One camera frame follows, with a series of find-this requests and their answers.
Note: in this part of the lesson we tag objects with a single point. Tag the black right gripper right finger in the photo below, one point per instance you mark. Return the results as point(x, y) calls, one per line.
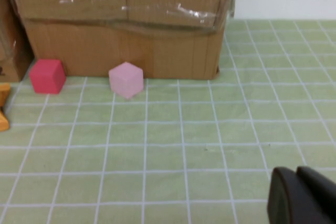
point(323, 190)

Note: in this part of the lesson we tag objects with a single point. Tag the light pink cube block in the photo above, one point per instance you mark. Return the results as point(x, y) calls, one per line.
point(126, 81)

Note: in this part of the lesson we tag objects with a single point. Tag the golden brown snack packet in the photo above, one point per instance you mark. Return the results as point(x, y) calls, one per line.
point(4, 121)

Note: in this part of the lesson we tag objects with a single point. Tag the green checkered tablecloth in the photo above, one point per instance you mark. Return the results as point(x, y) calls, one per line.
point(183, 134)

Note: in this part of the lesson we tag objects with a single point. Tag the cardboard box marked F2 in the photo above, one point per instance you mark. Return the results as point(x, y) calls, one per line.
point(13, 58)

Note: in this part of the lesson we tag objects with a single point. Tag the cardboard box with taped front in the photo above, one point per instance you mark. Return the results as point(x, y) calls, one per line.
point(105, 37)

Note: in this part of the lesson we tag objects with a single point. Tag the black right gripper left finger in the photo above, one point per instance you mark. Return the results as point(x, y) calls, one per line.
point(286, 203)

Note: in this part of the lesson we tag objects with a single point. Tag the crimson cube block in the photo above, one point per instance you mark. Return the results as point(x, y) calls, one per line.
point(47, 77)

